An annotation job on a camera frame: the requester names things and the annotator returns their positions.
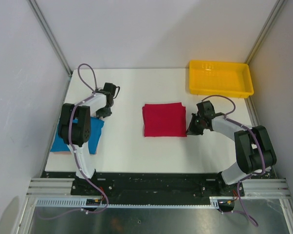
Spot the blue t shirt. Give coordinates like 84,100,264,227
50,115,105,155

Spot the left aluminium frame post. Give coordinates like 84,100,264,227
26,0,73,77

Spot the yellow plastic tray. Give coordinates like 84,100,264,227
188,60,254,98

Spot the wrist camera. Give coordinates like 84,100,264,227
197,101,216,118
103,82,120,99

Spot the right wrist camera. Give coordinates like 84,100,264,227
197,101,216,118

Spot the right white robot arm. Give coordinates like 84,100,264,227
186,113,277,195

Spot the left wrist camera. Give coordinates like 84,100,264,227
103,82,120,99

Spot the right aluminium frame post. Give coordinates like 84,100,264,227
244,0,288,65

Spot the aluminium frame post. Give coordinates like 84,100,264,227
244,0,288,65
26,0,73,77

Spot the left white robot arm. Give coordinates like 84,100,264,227
58,89,114,195

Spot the red polo shirt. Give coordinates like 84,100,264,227
142,102,186,137

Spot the grey slotted cable duct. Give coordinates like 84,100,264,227
34,196,235,209

